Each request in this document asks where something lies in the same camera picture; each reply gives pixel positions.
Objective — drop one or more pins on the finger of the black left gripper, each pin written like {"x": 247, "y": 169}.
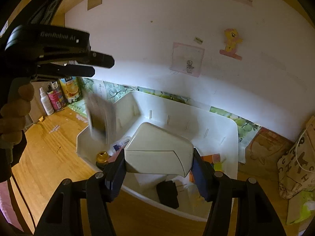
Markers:
{"x": 63, "y": 71}
{"x": 96, "y": 59}

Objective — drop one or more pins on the letter-print canvas bag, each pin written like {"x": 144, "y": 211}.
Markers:
{"x": 296, "y": 166}

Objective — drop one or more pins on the yellow juice carton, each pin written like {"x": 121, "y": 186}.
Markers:
{"x": 70, "y": 88}

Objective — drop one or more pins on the white toy camera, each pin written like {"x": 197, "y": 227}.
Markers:
{"x": 102, "y": 118}

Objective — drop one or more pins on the clear barcode-labelled small box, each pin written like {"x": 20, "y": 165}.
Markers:
{"x": 118, "y": 145}

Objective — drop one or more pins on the colourful puzzle cube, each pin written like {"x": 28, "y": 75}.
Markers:
{"x": 212, "y": 162}

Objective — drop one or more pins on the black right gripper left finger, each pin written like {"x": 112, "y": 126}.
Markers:
{"x": 75, "y": 206}

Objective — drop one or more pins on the green grape-print paper box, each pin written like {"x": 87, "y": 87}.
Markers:
{"x": 201, "y": 124}

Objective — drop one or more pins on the white plastic storage bin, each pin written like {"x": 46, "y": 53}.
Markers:
{"x": 87, "y": 148}

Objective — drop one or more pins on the yellow pony wall sticker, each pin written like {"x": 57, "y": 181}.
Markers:
{"x": 231, "y": 42}

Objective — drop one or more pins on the pink framed wall drawing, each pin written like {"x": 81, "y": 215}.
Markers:
{"x": 187, "y": 59}

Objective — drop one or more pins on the white L-shaped plastic block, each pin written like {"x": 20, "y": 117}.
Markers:
{"x": 149, "y": 181}

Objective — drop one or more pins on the green gold-capped perfume bottle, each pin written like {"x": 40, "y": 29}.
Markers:
{"x": 101, "y": 159}

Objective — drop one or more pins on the green wet-wipes pack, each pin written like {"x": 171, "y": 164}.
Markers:
{"x": 300, "y": 207}

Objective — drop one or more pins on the white spray bottle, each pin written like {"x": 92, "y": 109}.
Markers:
{"x": 46, "y": 102}

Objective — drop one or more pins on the clear sticker-decorated plastic box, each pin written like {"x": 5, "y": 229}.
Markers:
{"x": 191, "y": 202}

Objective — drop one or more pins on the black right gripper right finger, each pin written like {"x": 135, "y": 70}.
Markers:
{"x": 256, "y": 215}

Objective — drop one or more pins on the pink comb with white cap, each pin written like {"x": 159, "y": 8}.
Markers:
{"x": 113, "y": 158}

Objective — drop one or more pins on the black plug adapter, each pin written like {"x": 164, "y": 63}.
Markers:
{"x": 167, "y": 194}

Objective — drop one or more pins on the person's left hand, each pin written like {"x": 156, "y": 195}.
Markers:
{"x": 13, "y": 115}

